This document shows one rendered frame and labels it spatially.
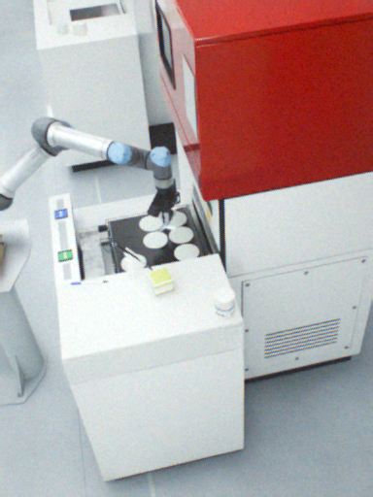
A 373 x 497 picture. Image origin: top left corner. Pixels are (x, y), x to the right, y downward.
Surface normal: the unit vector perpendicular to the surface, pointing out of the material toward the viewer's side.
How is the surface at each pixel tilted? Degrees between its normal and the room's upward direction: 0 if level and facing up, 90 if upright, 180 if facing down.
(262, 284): 90
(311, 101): 90
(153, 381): 90
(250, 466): 0
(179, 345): 90
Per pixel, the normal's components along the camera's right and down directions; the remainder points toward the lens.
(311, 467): -0.07, -0.72
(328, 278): 0.22, 0.66
